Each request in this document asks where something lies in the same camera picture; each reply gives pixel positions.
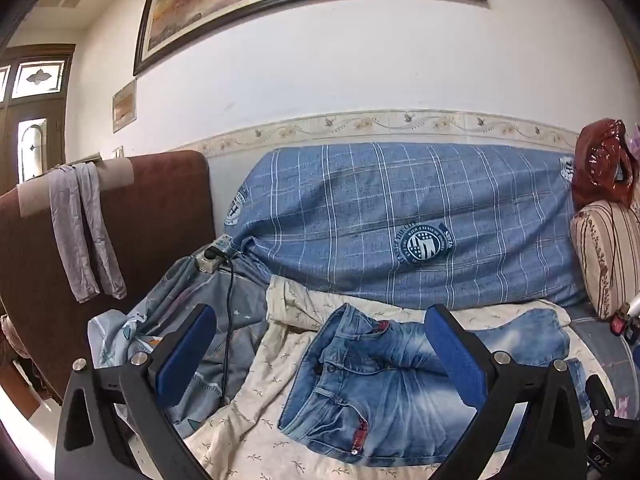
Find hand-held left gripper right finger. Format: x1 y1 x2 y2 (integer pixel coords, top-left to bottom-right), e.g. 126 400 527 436
425 304 587 480

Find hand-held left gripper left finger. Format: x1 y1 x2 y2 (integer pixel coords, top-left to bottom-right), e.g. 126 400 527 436
55 302 218 480

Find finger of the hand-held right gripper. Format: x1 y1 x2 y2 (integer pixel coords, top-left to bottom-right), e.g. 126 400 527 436
585 374 615 420

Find blue denim pants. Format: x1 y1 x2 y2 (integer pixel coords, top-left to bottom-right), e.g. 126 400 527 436
276 302 593 468

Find grey floral bed sheet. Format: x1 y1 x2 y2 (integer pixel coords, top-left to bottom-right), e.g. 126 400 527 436
567 304 640 413

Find small red box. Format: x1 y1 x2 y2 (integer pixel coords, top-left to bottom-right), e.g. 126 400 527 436
610 310 640 345

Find grey-blue patterned blanket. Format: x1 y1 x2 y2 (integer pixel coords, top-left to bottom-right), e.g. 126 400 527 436
87 255 271 438

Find cream leaf-print sheet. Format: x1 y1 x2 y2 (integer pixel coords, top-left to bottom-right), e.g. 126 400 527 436
182 275 601 480

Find white power strip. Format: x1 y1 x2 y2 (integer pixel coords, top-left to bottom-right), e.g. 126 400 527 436
192 235 234 274

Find brown headboard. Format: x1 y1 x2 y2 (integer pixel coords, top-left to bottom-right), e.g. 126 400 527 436
0 150 216 406

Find striped floral pillow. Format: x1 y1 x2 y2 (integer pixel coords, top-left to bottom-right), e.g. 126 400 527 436
570 199 640 322

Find grey hanging cloth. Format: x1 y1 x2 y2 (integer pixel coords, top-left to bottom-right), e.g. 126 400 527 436
48 162 128 304

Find blue plaid quilt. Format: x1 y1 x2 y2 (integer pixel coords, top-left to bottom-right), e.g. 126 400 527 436
222 142 593 311

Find red plastic bag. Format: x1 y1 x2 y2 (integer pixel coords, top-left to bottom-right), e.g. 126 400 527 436
571 118 638 211

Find wooden door with glass panes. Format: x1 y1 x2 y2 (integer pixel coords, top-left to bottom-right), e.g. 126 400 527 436
0 44 76 196

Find black power cable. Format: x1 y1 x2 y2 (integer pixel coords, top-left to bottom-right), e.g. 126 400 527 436
212 254 237 406

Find small framed wall plaque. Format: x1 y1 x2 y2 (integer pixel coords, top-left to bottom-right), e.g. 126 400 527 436
111 78 138 134

